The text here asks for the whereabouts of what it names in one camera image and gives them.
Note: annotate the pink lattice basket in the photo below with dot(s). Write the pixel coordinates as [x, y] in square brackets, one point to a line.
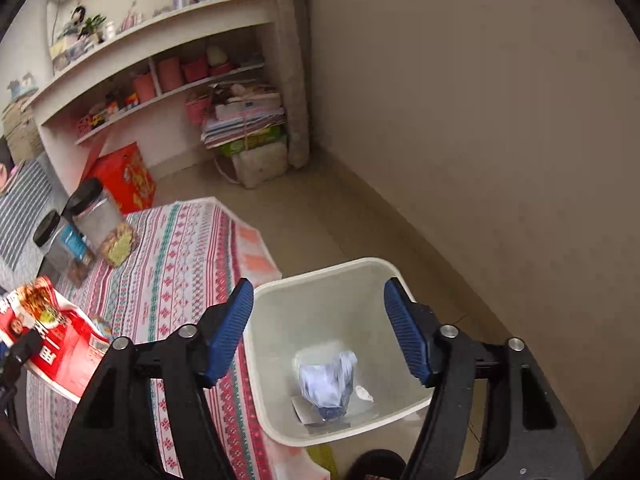
[197, 109]

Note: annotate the small white paper scrap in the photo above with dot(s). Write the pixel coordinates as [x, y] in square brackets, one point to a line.
[363, 393]

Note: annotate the beige curtain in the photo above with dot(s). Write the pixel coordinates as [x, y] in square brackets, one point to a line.
[292, 60]

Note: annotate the patterned striped tablecloth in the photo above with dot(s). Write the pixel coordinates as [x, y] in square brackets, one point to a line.
[175, 260]

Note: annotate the pink pig plush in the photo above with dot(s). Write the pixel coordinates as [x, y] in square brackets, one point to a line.
[6, 175]

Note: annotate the yellow toy car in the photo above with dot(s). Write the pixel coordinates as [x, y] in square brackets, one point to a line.
[96, 121]

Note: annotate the cream plush toy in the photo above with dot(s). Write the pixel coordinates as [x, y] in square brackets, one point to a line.
[217, 55]

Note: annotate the dark haired doll figure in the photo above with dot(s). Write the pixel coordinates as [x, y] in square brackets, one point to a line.
[79, 17]

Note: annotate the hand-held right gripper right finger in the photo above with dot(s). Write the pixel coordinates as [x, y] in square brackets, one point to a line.
[405, 332]

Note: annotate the white woven sack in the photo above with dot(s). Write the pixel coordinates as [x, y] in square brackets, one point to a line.
[260, 165]

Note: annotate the small green plant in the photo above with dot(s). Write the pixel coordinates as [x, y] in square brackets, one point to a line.
[96, 24]

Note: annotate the clear jar with mixed nuts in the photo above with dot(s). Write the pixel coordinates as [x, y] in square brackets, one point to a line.
[100, 220]

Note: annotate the red gift box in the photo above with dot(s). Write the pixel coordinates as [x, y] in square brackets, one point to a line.
[130, 175]

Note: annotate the striped grey sofa cover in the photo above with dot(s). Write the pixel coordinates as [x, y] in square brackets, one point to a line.
[25, 210]

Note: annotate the crumpled white blue wrapper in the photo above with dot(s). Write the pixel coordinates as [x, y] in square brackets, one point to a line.
[327, 377]

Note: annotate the stack of old books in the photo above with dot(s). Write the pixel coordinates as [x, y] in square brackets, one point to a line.
[22, 132]

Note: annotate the green tissue pack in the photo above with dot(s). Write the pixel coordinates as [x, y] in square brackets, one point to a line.
[255, 141]

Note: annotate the white shelf unit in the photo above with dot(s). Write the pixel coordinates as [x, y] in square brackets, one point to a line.
[200, 15]

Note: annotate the clear jar with blue label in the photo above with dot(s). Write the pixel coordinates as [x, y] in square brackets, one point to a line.
[62, 252]

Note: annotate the white plastic trash bin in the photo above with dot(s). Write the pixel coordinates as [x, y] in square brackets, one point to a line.
[320, 310]

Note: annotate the clear flat plastic packet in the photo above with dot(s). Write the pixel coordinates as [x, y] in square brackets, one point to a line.
[315, 420]

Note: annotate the red instant noodle packet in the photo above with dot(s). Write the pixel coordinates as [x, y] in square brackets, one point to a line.
[65, 345]

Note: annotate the small pink plastic basket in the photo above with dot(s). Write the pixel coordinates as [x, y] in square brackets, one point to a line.
[195, 70]

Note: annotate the pink pen pot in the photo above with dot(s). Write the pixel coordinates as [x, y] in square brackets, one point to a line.
[145, 87]
[168, 72]

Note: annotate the tied stack of papers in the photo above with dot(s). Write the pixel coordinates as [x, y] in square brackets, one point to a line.
[245, 122]

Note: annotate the pink perforated box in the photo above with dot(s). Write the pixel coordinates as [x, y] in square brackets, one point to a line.
[83, 126]

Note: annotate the blue white toy house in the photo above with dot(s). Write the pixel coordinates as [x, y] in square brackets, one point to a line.
[22, 89]

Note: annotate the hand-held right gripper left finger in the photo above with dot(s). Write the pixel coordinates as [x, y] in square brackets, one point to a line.
[232, 330]

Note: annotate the black slipper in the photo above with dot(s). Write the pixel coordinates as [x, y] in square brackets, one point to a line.
[375, 466]

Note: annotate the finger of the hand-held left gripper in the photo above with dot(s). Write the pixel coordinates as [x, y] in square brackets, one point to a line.
[21, 352]

